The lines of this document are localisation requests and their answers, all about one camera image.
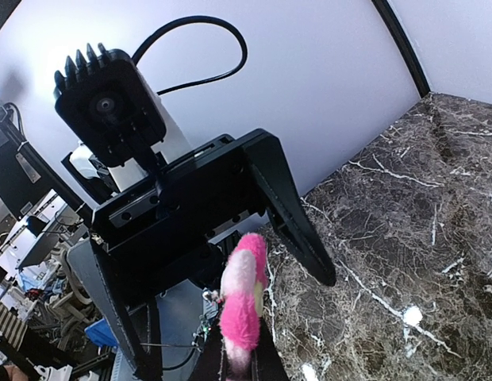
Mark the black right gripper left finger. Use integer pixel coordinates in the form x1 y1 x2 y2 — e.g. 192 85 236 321
190 329 228 381

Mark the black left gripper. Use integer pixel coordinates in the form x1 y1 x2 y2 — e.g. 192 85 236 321
67 129 336 379

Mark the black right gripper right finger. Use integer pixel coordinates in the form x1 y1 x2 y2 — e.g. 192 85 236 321
251 318 289 381

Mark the pink flower brooch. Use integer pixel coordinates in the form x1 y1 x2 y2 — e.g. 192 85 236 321
219 233 267 380

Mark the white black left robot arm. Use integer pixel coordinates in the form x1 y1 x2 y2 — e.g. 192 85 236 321
56 75 336 380

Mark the blue plastic bin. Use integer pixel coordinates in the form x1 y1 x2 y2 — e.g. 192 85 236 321
84 318 117 348

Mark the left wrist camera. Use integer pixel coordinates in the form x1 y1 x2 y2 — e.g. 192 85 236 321
54 44 167 171

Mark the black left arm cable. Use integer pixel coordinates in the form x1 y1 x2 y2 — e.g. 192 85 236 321
131 14 248 96

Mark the black left frame post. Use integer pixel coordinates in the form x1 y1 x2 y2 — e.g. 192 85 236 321
371 0 431 98

